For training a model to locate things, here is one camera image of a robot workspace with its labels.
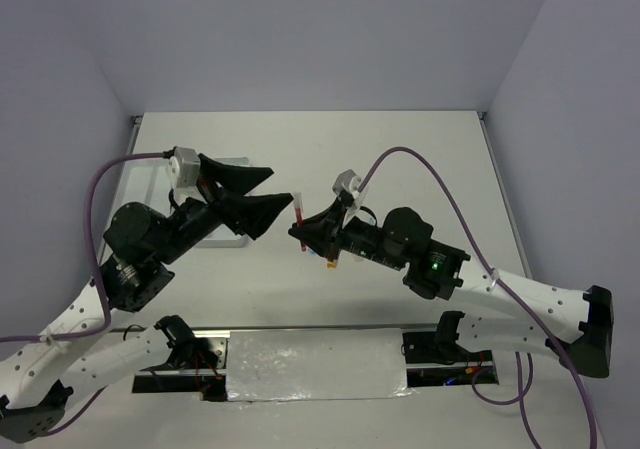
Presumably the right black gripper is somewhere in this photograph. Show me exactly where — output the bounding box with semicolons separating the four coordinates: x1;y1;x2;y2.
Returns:
288;197;405;270

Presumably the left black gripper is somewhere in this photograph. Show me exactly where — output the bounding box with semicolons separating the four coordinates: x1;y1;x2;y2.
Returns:
158;153;295;263

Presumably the red pen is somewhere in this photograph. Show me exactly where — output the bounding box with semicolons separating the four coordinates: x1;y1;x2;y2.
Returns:
293;192;304;227

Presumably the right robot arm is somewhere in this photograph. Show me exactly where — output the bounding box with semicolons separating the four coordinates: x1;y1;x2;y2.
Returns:
288;202;614;379

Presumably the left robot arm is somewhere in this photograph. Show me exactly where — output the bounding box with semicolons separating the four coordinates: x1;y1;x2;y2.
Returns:
1;147;293;444

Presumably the silver foil panel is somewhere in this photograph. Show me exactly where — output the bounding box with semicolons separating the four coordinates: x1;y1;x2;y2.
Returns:
226;328;411;402

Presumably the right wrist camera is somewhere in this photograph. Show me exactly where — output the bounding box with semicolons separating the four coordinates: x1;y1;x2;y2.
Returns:
332;169;368;227

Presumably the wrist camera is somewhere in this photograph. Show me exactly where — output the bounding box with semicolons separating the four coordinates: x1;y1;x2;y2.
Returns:
332;169;368;227
167;147;200;190

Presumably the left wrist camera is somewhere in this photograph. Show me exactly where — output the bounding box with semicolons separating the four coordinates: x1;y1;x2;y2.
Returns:
167;147;200;190

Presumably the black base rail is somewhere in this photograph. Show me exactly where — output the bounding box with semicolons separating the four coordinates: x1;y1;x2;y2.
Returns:
132;328;499;403

